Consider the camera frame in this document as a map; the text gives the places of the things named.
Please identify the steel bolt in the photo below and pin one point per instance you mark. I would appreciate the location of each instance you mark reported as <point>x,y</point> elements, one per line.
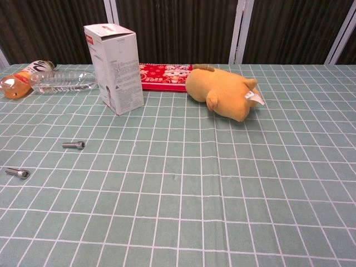
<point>16,172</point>
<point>71,145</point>

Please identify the red desk calendar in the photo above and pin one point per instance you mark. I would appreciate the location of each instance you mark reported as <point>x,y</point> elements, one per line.
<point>158,80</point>

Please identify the green checked tablecloth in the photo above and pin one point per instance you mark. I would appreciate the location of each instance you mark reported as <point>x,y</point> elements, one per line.
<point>194,194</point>

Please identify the yellow plush toy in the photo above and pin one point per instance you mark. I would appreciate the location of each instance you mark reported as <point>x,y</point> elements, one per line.
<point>228,91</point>

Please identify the white carton box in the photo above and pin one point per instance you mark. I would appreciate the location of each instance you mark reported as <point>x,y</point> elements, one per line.
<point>122,78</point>

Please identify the dark corrugated partition panel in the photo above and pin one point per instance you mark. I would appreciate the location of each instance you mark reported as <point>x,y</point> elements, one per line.
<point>292,27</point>
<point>180,27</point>
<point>55,27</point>
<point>350,53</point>

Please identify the clear empty plastic bottle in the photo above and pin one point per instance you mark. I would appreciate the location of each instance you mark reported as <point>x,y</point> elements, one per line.
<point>61,82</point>

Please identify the orange juice bottle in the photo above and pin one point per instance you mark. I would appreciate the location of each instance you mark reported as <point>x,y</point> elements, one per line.
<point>16,83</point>

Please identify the white partition frame post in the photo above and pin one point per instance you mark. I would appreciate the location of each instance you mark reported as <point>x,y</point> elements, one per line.
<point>2,59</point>
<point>333,54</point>
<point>239,33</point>
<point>111,12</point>

